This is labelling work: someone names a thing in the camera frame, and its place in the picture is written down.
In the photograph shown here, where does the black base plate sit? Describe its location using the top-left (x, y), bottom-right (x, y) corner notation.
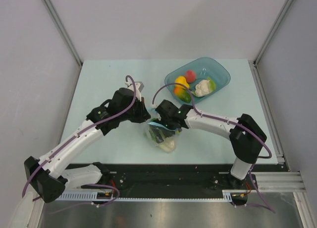
top-left (74, 163), bottom-right (260, 199)

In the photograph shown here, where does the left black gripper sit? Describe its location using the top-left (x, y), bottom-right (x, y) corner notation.
top-left (119, 97), bottom-right (150, 123)

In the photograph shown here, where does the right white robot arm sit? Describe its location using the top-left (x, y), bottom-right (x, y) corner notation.
top-left (155, 100), bottom-right (267, 189)

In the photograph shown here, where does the orange fake carrot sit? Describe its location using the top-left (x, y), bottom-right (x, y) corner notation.
top-left (173, 87), bottom-right (191, 103)

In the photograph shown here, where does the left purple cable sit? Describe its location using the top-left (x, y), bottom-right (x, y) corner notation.
top-left (21, 75), bottom-right (121, 214)

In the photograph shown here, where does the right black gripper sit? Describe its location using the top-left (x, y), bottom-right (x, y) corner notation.
top-left (150, 116), bottom-right (182, 144)

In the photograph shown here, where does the green fake lettuce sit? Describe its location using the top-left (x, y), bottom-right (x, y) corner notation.
top-left (145, 125), bottom-right (176, 153)

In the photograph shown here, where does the aluminium frame rail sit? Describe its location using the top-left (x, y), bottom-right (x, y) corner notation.
top-left (36, 171), bottom-right (304, 191)

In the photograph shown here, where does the white fake garlic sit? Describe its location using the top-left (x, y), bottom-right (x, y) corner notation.
top-left (195, 79), bottom-right (214, 97)

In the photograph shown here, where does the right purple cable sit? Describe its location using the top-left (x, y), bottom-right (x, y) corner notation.
top-left (151, 83), bottom-right (275, 213)

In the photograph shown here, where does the clear zip top bag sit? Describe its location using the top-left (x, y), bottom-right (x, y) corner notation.
top-left (144, 108), bottom-right (182, 153)

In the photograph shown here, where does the purple cable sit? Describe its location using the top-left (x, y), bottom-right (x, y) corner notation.
top-left (21, 75), bottom-right (121, 214)
top-left (151, 83), bottom-right (275, 213)

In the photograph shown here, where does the red fake pepper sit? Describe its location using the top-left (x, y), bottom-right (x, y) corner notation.
top-left (184, 70), bottom-right (196, 83)

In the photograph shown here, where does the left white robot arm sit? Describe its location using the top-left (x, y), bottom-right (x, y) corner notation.
top-left (24, 83), bottom-right (151, 203)

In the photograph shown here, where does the white cable duct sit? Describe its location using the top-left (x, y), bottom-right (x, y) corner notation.
top-left (57, 188), bottom-right (250, 202)

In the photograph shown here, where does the yellow fake lemon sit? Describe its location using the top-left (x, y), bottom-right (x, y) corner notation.
top-left (174, 76), bottom-right (190, 89)

